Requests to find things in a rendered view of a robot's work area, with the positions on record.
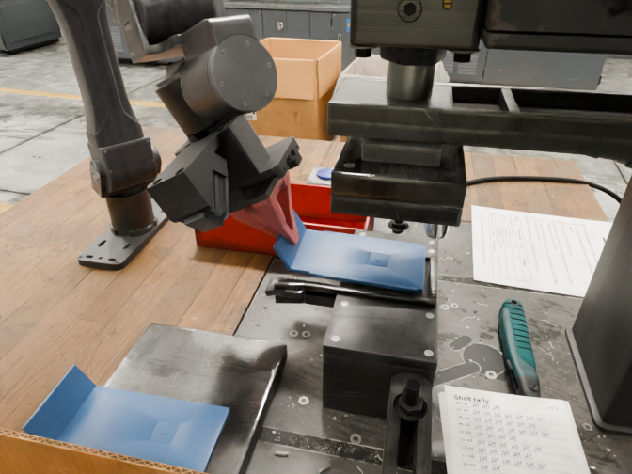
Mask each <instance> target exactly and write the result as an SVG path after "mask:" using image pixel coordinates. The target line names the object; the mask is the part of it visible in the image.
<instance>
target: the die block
mask: <svg viewBox="0 0 632 474"><path fill-rule="evenodd" d="M401 372H407V373H413V374H418V375H422V376H423V377H425V378H426V379H427V380H428V381H429V382H430V383H431V384H432V385H433V387H434V382H435V374H436V371H428V370H423V369H417V368H411V367H405V366H399V365H393V364H387V363H382V362H376V361H370V360H364V359H358V358H352V357H347V356H341V355H330V354H324V353H323V407H325V408H331V409H336V410H341V411H346V412H351V413H357V414H361V415H367V416H372V417H378V418H382V419H386V418H387V409H388V400H389V392H390V385H391V378H392V377H393V376H395V375H397V374H399V373H401Z"/></svg>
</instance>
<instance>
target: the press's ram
mask: <svg viewBox="0 0 632 474"><path fill-rule="evenodd" d="M446 53H447V50H443V49H421V48H400V47H381V48H380V57H381V58H382V59H384V60H387V61H388V71H387V79H377V78H360V77H344V79H343V81H342V83H341V84H340V86H339V88H338V89H337V91H336V92H335V94H334V96H333V97H332V99H331V100H330V101H329V102H328V107H327V134H329V135H339V136H347V138H346V141H345V143H344V145H343V147H342V149H341V152H340V155H339V157H338V159H337V161H336V163H335V165H334V167H333V169H332V171H331V197H330V212H331V213H339V214H349V215H357V216H366V217H374V218H384V219H392V220H401V221H409V222H419V223H424V231H425V234H426V235H427V236H428V237H430V238H433V239H442V238H444V237H445V236H446V234H447V233H448V231H449V226H454V227H460V224H461V218H462V213H463V207H464V203H465V198H466V189H467V179H466V162H465V154H464V146H471V147H484V148H496V149H508V150H531V151H543V152H556V153H568V154H579V155H591V156H604V157H616V158H628V159H632V93H631V92H614V91H597V90H580V89H563V88H546V87H513V86H496V85H479V84H462V83H445V82H434V79H435V65H436V63H438V62H440V61H441V60H443V59H445V57H446Z"/></svg>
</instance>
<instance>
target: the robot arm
mask: <svg viewBox="0 0 632 474"><path fill-rule="evenodd" d="M46 1H47V2H48V4H49V6H50V7H51V9H52V11H53V13H54V15H55V17H56V20H57V22H58V24H59V27H60V29H61V32H62V34H63V37H64V40H65V42H66V45H67V49H68V52H69V55H70V59H71V63H72V67H73V70H74V73H75V76H76V80H77V83H78V86H79V89H80V92H81V96H82V100H83V104H84V109H85V116H86V126H87V128H86V134H87V139H88V142H87V147H88V150H89V153H90V156H91V160H90V161H89V165H90V181H91V186H92V189H93V190H94V191H95V192H96V193H97V194H98V195H99V196H100V197H101V198H105V201H106V205H107V209H108V212H109V215H110V219H111V221H110V223H109V227H110V228H109V229H107V230H106V231H105V232H104V233H103V234H102V235H101V236H99V237H98V238H97V239H96V240H95V241H94V242H93V243H92V244H91V245H89V246H88V247H87V248H86V249H85V250H84V251H83V252H81V253H80V254H79V255H78V256H77V260H78V262H79V264H80V265H82V266H87V267H94V268H101V269H107V270H115V271H117V270H121V269H123V268H124V267H125V266H126V265H127V264H128V263H129V262H130V261H131V260H132V259H133V258H134V257H135V256H136V255H137V254H138V253H139V251H140V250H141V249H142V248H143V247H144V246H145V245H146V244H147V243H148V242H149V241H150V240H151V239H152V238H153V237H154V235H155V234H156V233H157V232H158V231H159V230H160V229H161V228H162V227H163V226H164V225H165V224H166V223H167V222H168V221H169V220H170V221H171V222H174V223H177V222H182V223H183V224H184V225H185V226H188V227H190V228H193V229H197V230H200V231H202V232H206V231H208V230H211V229H216V228H218V227H221V226H223V221H224V220H226V219H228V217H229V214H230V215H231V216H232V218H233V219H235V220H238V221H240V222H242V223H244V224H247V225H248V226H250V227H253V228H255V229H258V230H261V231H263V232H265V233H267V234H269V235H271V236H272V237H274V238H276V239H277V237H278V235H279V233H280V234H281V235H282V236H283V237H285V238H286V239H287V240H288V241H289V242H291V243H292V244H293V245H296V244H297V242H298V239H299V233H298V229H297V226H296V222H295V218H294V214H293V210H292V193H291V182H290V171H289V170H290V169H292V168H294V167H297V166H299V165H300V163H301V161H302V159H303V158H302V156H301V154H300V153H299V149H300V147H299V145H298V143H297V142H296V140H295V138H294V137H293V136H290V137H288V138H286V139H284V140H281V141H279V142H277V143H275V144H273V145H271V146H269V147H267V148H265V147H264V145H263V144H262V142H261V140H260V138H259V137H258V135H257V134H256V132H255V130H254V129H253V127H252V126H251V124H250V123H249V121H248V119H247V118H246V116H245V114H249V113H253V112H257V111H260V110H262V109H263V108H264V107H266V106H267V105H268V104H269V103H270V102H271V101H272V100H273V98H274V96H275V94H276V91H277V68H276V65H275V62H274V59H273V58H272V56H271V55H270V53H269V52H268V50H267V49H266V48H265V47H264V46H263V45H262V44H261V43H260V42H259V41H258V40H257V37H256V33H255V29H254V25H253V22H252V19H251V17H250V16H249V15H248V14H243V15H234V16H227V14H226V11H225V7H224V4H223V0H46ZM107 5H108V6H109V7H110V8H111V9H112V11H113V17H114V22H115V24H116V25H117V26H118V28H119V29H120V30H121V31H122V32H123V35H124V38H125V41H126V44H127V47H128V50H129V53H130V56H131V59H132V61H133V64H135V63H142V62H148V61H154V60H160V59H166V58H172V57H178V56H184V58H182V59H180V60H178V61H176V62H174V63H173V64H171V65H169V66H167V67H166V77H165V78H164V79H163V80H162V81H160V82H159V83H157V84H156V86H157V88H156V89H155V90H154V91H155V93H156V94H157V95H158V97H159V98H160V100H161V101H162V103H163V104H164V105H165V107H166V109H167V110H168V111H169V113H170V114H171V116H172V117H173V118H174V119H175V120H176V122H177V123H178V124H179V126H180V127H181V129H182V130H183V132H184V133H185V135H186V136H187V137H188V140H187V141H186V142H185V143H184V144H183V145H182V146H181V147H180V148H179V149H178V150H177V151H176V152H175V155H176V158H175V159H174V160H173V161H172V162H171V163H170V164H169V165H168V166H167V167H166V168H165V170H164V171H163V172H162V173H161V166H162V159H161V155H160V153H159V151H158V150H157V148H156V147H155V146H154V145H152V144H151V142H150V137H149V136H146V135H144V134H143V130H142V126H141V124H140V123H139V122H138V120H137V118H136V116H135V114H134V110H133V108H132V106H131V104H130V101H129V98H128V95H127V92H126V89H125V85H124V82H123V79H122V75H121V71H120V67H119V61H118V57H117V54H116V50H115V46H114V42H113V39H112V35H111V30H110V25H109V20H108V13H107ZM158 173H161V174H160V175H159V176H158V177H157V174H158ZM148 184H150V186H148ZM277 198H278V200H279V203H280V205H279V203H278V201H277ZM280 206H281V207H280ZM285 221H286V222H287V223H286V222H285Z"/></svg>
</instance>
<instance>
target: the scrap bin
mask: <svg viewBox="0 0 632 474"><path fill-rule="evenodd" d="M291 193H292V208H293V209H294V210H295V212H296V213H297V215H298V217H299V218H300V220H301V221H302V223H303V224H304V226H305V227H306V229H311V230H318V231H325V230H327V231H334V232H340V233H347V234H354V235H355V231H356V229H359V230H367V231H372V230H373V225H374V217H366V216H357V215H349V214H339V213H331V212H330V197H331V186H323V185H314V184H304V183H294V182H291ZM194 231H195V236H196V242H197V246H204V247H211V248H219V249H226V250H233V251H241V252H248V253H256V254H263V255H271V256H278V254H277V253H276V252H275V250H274V249H273V246H274V244H275V242H276V240H277V239H276V238H274V237H272V236H271V235H269V234H267V233H265V232H263V231H261V230H258V229H255V228H253V227H250V226H248V225H247V224H244V223H242V222H240V221H238V220H235V219H233V218H232V216H231V215H230V214H229V217H228V219H226V220H224V221H223V226H221V227H218V228H216V229H211V230H208V231H206V232H202V231H200V230H197V229H194Z"/></svg>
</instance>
